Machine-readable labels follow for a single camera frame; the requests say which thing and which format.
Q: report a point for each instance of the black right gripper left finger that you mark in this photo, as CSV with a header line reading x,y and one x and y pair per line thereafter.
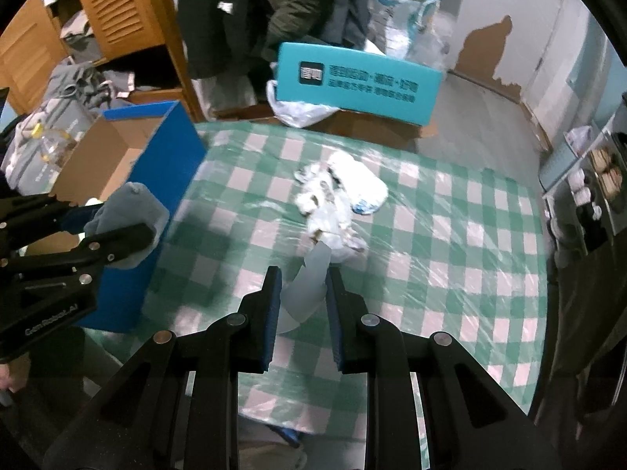
x,y
256,337

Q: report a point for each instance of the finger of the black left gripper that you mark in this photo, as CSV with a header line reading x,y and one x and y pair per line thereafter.
x,y
27,219
92,252

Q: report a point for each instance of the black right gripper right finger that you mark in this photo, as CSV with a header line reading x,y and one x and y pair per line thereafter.
x,y
344,312

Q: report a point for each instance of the light blue grey sock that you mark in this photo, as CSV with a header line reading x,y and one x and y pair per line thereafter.
x,y
306,292

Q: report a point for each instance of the white patterned cloth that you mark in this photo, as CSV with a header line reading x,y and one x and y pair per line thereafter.
x,y
328,213

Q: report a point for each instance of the white cloth bundle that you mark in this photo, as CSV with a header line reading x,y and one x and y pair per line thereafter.
x,y
365,191

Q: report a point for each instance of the person's left hand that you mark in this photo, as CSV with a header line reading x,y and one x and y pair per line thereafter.
x,y
14,375

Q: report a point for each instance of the blue cardboard box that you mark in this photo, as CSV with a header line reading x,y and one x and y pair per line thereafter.
x,y
138,161

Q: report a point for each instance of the green white checkered tablecloth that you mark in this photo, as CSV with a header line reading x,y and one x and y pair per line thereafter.
x,y
452,249

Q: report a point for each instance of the pile of grey clothes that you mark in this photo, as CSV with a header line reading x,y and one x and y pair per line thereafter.
x,y
75,97

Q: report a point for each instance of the white plastic bag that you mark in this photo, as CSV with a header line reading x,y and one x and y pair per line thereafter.
x,y
297,114

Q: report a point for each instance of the teal printed box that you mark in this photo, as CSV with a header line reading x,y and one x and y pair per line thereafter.
x,y
357,80

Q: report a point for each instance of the shoe rack with shoes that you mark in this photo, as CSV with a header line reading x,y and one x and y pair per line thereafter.
x,y
584,183

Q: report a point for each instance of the dark hanging jacket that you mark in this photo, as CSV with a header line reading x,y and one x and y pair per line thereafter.
x,y
236,35

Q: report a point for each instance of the clear blue plastic bag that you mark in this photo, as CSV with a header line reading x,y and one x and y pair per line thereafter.
x,y
410,30

